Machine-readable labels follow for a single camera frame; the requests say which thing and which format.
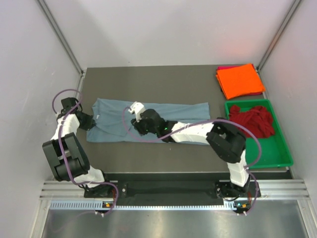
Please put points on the slotted grey cable duct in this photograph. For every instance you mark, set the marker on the slotted grey cable duct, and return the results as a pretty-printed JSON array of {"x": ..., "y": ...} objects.
[{"x": 100, "y": 205}]

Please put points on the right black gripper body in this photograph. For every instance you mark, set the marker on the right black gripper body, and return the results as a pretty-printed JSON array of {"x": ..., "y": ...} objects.
[{"x": 142, "y": 128}]

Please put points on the grey-blue t-shirt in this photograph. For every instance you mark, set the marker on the grey-blue t-shirt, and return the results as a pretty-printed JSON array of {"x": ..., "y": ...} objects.
[{"x": 110, "y": 117}]

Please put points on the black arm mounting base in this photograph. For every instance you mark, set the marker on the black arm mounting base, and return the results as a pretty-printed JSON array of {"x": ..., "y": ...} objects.
[{"x": 161, "y": 188}]

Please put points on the dark red t-shirt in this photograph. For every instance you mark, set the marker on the dark red t-shirt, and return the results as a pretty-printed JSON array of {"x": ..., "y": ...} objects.
[{"x": 258, "y": 120}]

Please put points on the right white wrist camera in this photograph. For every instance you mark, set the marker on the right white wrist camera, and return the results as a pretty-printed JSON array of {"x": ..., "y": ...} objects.
[{"x": 137, "y": 107}]

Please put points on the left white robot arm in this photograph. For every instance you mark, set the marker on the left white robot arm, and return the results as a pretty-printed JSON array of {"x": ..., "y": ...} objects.
[{"x": 65, "y": 142}]

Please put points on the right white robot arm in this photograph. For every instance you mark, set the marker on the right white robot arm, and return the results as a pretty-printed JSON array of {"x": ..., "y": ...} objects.
[{"x": 225, "y": 139}]

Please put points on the folded orange t-shirt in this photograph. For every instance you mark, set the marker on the folded orange t-shirt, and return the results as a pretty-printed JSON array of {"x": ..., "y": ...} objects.
[{"x": 239, "y": 80}]

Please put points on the green plastic tray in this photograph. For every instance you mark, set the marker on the green plastic tray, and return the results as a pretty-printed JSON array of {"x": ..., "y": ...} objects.
[{"x": 275, "y": 152}]

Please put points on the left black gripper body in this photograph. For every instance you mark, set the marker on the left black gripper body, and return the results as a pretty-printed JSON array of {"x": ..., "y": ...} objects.
[{"x": 86, "y": 123}]

